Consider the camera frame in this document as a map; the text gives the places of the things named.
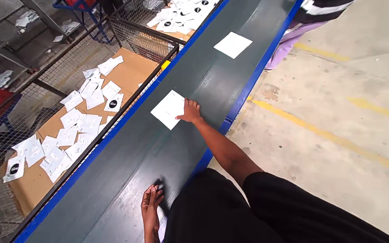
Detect person's left hand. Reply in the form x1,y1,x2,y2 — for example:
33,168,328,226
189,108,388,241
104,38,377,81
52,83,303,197
141,184,165,232

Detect person's right hand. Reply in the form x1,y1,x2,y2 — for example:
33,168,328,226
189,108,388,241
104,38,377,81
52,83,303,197
175,98,201,123

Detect white square packet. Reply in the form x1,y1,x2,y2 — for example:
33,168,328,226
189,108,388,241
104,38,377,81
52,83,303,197
151,89,185,131
214,32,253,59

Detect person's left forearm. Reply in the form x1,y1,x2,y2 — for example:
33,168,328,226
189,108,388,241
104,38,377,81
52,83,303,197
144,227,161,243

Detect person's right forearm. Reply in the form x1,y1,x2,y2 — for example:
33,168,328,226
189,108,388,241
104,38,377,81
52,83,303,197
192,116,265,188

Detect person's body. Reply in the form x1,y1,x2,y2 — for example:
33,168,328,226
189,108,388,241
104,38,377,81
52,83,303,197
163,168,389,243

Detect pile of white packets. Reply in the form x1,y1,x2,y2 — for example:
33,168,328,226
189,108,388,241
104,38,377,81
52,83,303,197
2,56,143,184
147,0,220,35

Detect brown cardboard sheet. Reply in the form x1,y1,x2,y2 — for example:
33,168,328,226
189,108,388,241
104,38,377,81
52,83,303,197
0,47,159,217

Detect blue metal trolley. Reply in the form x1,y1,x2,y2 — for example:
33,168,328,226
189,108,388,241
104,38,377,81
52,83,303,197
0,93,23,159
52,0,114,44

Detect heap of crumpled white packets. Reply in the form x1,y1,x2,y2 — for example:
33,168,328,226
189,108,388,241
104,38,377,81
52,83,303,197
15,10,40,34
0,70,14,89

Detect dark conveyor with blue frame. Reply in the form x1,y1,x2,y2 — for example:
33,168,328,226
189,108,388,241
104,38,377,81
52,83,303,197
13,0,304,243

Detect brown wire mesh cage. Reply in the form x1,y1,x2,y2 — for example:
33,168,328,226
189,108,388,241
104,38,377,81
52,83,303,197
0,17,180,243
109,0,224,51

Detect grey metal frame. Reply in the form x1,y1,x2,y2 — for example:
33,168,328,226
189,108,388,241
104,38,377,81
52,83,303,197
0,0,73,74

